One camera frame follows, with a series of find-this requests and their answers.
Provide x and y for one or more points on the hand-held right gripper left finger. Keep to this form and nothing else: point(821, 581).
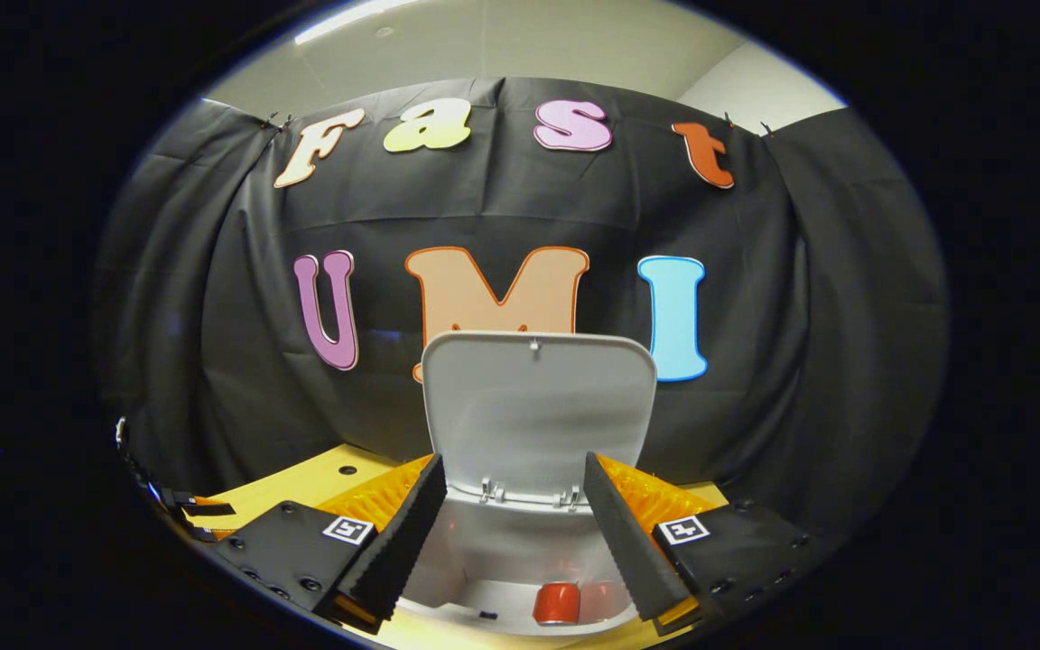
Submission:
point(398, 542)

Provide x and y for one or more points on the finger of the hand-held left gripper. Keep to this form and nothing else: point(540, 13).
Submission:
point(208, 533)
point(204, 506)

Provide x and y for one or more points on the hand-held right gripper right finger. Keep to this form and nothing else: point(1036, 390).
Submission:
point(628, 542)

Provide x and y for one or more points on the red pop can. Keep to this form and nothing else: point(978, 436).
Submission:
point(557, 603)

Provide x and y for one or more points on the grey desktop garbage bin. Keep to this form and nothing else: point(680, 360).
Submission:
point(520, 551)

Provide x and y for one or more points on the grey garbage bin lid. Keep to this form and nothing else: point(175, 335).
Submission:
point(538, 415)

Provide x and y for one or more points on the wooden desktop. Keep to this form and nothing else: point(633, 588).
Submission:
point(294, 483)

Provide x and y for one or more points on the black backdrop cloth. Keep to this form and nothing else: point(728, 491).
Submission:
point(240, 379)

